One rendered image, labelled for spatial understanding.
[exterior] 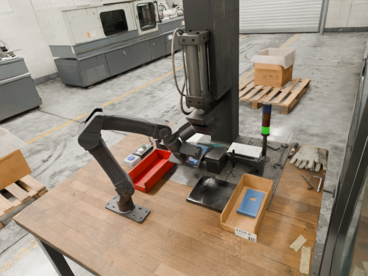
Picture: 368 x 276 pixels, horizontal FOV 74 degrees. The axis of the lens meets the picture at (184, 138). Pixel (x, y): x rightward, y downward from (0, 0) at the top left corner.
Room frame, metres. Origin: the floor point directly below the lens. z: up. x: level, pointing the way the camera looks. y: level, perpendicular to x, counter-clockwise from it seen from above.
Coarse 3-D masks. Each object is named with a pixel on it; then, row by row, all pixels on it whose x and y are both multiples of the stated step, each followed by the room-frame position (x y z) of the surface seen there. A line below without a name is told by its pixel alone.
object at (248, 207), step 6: (246, 192) 0.75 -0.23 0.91; (252, 192) 0.74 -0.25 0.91; (258, 192) 0.74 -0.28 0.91; (246, 198) 0.71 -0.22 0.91; (258, 198) 0.71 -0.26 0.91; (240, 204) 0.69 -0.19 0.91; (246, 204) 0.68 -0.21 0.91; (252, 204) 0.68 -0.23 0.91; (258, 204) 0.67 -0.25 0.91; (240, 210) 0.66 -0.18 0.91; (246, 210) 0.65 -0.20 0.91; (252, 210) 0.65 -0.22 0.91; (252, 216) 0.61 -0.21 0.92
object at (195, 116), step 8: (216, 104) 1.09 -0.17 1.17; (192, 112) 1.00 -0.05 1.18; (200, 112) 0.97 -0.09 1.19; (208, 112) 0.98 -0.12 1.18; (192, 120) 0.94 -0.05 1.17; (200, 120) 0.92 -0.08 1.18; (208, 120) 0.95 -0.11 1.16; (216, 120) 0.97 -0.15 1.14; (200, 128) 0.93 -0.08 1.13; (208, 128) 0.91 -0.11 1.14; (216, 128) 0.94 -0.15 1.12
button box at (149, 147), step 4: (148, 136) 1.33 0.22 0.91; (144, 144) 1.21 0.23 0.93; (148, 144) 1.20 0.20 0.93; (152, 144) 1.23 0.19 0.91; (144, 148) 1.15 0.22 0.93; (148, 148) 1.15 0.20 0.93; (152, 148) 1.17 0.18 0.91; (136, 152) 1.13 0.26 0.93; (140, 152) 1.12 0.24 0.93; (144, 152) 1.12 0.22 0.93; (148, 152) 1.14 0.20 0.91; (140, 156) 1.10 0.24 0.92; (144, 156) 1.11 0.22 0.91
